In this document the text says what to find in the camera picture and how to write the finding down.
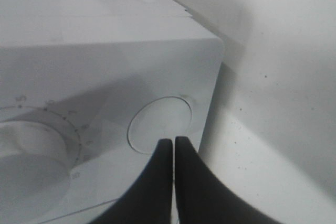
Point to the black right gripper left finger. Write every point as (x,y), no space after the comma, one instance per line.
(149,199)

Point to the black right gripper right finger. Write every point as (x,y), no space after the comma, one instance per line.
(201,197)

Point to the round door release button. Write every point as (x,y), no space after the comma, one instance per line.
(165,117)

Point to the lower white timer knob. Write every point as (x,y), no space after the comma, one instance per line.
(34,170)

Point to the white microwave oven body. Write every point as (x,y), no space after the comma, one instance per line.
(85,67)

